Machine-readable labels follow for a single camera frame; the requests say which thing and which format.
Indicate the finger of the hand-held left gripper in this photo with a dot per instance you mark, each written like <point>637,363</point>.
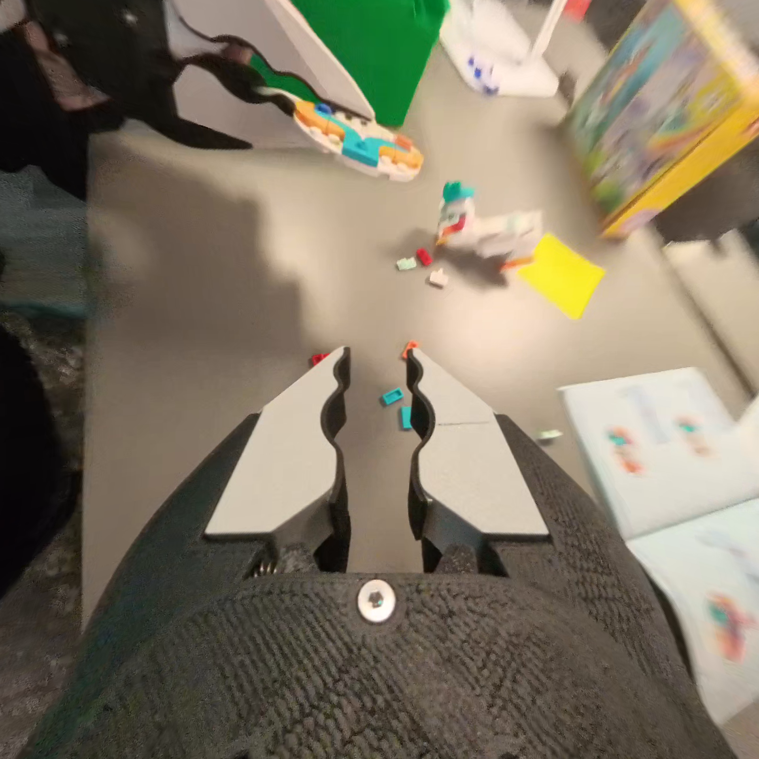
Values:
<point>320,53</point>
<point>207,101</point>

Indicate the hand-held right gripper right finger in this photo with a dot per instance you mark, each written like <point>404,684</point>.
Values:
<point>474,474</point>

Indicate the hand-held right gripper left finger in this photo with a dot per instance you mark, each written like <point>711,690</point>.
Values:
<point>278,468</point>

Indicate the round white lego plate build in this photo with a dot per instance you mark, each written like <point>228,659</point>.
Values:
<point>361,148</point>

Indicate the orange lego brick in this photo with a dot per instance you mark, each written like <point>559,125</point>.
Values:
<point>409,348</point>

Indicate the mint curved lego piece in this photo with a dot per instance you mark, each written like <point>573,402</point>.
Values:
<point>550,435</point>

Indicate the teal lego tile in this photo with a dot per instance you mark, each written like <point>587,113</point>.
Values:
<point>405,418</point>

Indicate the teal lego tile hollow side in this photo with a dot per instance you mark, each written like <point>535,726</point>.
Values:
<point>391,397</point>

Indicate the white lego brick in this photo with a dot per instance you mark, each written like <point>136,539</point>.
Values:
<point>437,278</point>

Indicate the mint lego brick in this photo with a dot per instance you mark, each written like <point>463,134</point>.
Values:
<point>405,264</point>

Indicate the small red lego brick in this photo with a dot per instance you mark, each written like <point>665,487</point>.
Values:
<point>424,257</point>

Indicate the white lego unicorn build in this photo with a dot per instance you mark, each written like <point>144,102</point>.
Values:
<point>504,234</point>

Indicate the colourful lego box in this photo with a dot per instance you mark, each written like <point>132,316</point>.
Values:
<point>658,112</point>

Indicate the person's left hand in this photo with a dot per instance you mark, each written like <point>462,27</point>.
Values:
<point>65,83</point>

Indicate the green board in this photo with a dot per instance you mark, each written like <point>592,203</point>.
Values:
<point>379,53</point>

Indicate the white plastic bag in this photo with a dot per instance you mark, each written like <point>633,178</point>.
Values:
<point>480,41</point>

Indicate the open instruction booklet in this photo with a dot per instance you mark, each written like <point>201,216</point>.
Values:
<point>652,474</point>

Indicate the yellow paper sheet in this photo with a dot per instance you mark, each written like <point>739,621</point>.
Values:
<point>563,276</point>

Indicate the white stand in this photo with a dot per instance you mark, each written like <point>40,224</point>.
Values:
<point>539,77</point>

